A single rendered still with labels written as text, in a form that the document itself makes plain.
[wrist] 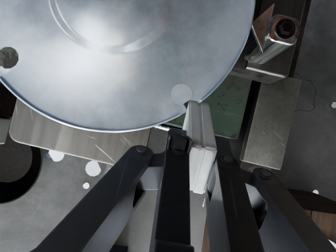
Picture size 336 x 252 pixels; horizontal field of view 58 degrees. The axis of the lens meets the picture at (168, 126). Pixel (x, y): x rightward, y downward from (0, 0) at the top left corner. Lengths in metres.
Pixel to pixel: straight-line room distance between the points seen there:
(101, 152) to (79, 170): 0.82
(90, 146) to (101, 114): 0.03
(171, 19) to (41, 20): 0.13
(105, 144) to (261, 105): 0.26
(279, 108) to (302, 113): 0.73
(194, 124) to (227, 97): 0.28
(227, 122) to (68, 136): 0.24
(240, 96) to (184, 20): 0.18
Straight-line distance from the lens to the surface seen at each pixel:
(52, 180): 1.17
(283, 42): 0.33
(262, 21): 0.34
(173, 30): 0.33
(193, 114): 0.20
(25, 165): 1.19
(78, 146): 0.32
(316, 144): 1.24
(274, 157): 0.48
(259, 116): 0.47
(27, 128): 0.34
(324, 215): 0.87
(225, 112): 0.46
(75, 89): 0.32
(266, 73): 0.42
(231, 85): 0.46
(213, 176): 0.16
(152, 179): 0.15
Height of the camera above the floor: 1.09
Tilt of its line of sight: 88 degrees down
